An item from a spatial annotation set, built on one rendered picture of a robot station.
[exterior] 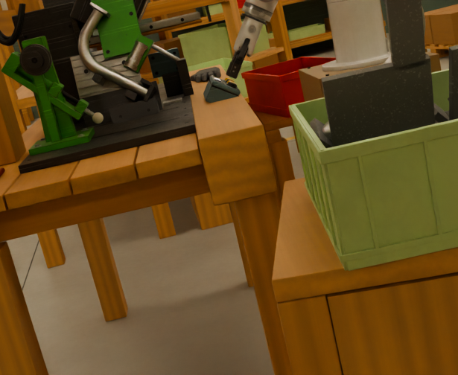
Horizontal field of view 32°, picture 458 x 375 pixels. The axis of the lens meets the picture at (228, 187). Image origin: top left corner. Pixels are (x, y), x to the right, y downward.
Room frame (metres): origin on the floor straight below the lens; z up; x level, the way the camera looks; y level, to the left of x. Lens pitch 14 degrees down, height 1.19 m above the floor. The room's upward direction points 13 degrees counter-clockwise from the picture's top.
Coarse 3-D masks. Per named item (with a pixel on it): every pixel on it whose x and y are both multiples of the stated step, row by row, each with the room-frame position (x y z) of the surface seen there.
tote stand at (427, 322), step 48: (288, 192) 1.44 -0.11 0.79; (288, 240) 1.17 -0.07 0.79; (288, 288) 1.02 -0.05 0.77; (336, 288) 1.01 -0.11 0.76; (384, 288) 1.00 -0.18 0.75; (432, 288) 0.99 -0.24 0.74; (288, 336) 1.02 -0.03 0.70; (336, 336) 1.01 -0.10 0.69; (384, 336) 1.00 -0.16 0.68; (432, 336) 0.99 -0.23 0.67
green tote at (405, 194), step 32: (448, 96) 1.38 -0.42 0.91; (416, 128) 0.99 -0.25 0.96; (448, 128) 0.98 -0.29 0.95; (320, 160) 0.98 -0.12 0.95; (352, 160) 0.99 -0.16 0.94; (384, 160) 0.98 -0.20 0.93; (416, 160) 0.98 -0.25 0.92; (448, 160) 0.98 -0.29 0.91; (320, 192) 1.11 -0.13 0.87; (352, 192) 0.99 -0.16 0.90; (384, 192) 0.98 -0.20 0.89; (416, 192) 0.98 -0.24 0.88; (448, 192) 0.98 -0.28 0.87; (352, 224) 0.99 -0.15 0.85; (384, 224) 0.98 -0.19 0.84; (416, 224) 0.98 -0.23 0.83; (448, 224) 0.98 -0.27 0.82; (352, 256) 0.98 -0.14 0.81; (384, 256) 0.98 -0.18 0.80
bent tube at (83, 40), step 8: (96, 8) 2.21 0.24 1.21; (96, 16) 2.21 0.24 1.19; (88, 24) 2.21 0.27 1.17; (96, 24) 2.21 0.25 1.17; (80, 32) 2.21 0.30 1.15; (88, 32) 2.20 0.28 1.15; (80, 40) 2.20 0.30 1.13; (88, 40) 2.20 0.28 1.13; (80, 48) 2.19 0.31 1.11; (88, 48) 2.20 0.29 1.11; (80, 56) 2.19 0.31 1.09; (88, 56) 2.19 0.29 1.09; (88, 64) 2.18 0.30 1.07; (96, 64) 2.18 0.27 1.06; (96, 72) 2.18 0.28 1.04; (104, 72) 2.17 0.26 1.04; (112, 72) 2.17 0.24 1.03; (112, 80) 2.17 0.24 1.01; (120, 80) 2.16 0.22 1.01; (128, 80) 2.16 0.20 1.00; (128, 88) 2.16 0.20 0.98; (136, 88) 2.15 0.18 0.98; (144, 88) 2.15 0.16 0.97
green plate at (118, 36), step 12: (96, 0) 2.26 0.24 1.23; (108, 0) 2.26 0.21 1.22; (120, 0) 2.25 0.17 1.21; (132, 0) 2.25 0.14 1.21; (108, 12) 2.25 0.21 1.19; (120, 12) 2.25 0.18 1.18; (132, 12) 2.24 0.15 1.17; (108, 24) 2.24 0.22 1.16; (120, 24) 2.24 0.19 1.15; (132, 24) 2.24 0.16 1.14; (108, 36) 2.23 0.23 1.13; (120, 36) 2.23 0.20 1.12; (132, 36) 2.23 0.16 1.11; (108, 48) 2.22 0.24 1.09; (120, 48) 2.22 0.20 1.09
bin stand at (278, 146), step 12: (264, 120) 2.22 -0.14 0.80; (276, 120) 2.17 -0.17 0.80; (288, 120) 2.16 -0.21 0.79; (276, 132) 2.16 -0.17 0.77; (276, 144) 2.17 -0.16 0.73; (276, 156) 2.17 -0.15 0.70; (288, 156) 2.17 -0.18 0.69; (276, 168) 2.17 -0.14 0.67; (288, 168) 2.17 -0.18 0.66; (276, 180) 2.20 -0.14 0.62; (288, 180) 2.17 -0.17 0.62; (276, 192) 2.45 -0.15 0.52
